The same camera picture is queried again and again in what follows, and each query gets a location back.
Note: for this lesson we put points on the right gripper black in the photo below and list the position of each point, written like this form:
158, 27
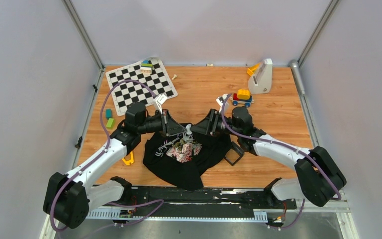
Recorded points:
208, 126

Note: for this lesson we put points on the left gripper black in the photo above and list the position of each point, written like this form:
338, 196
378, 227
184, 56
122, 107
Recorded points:
169, 126

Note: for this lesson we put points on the black printed t-shirt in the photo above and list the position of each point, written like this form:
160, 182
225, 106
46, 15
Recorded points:
182, 162

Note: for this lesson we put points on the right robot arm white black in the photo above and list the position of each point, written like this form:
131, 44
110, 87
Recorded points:
318, 178

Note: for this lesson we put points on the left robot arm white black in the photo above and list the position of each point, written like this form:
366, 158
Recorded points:
71, 196

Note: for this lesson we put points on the toy car with yellow block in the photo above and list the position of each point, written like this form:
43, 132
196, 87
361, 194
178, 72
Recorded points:
242, 96

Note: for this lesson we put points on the yellow triangular plastic tool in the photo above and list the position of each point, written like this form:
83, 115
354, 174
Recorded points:
129, 159

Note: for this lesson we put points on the black white chessboard mat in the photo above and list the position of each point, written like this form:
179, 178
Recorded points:
130, 85

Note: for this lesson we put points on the green toy block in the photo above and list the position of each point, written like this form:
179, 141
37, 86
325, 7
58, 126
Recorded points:
110, 123

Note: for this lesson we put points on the teal toy block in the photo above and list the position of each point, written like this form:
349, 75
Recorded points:
108, 114

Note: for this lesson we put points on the stacked coloured toy blocks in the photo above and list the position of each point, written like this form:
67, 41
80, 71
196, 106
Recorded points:
146, 67

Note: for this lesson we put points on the white angled plastic stand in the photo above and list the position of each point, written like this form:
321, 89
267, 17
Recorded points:
261, 81

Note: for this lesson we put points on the orange plastic piece behind stand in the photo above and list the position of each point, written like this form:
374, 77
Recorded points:
253, 69

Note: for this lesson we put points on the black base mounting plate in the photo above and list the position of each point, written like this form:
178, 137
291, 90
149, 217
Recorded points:
172, 202

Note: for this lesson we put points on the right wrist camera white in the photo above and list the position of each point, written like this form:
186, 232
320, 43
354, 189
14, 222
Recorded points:
223, 102

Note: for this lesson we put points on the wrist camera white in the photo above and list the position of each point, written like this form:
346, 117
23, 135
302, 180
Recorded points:
223, 102
159, 100

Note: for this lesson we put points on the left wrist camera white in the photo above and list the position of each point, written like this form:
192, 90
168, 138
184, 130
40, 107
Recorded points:
159, 100

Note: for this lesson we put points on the aluminium rail frame front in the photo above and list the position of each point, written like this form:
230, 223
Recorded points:
271, 218

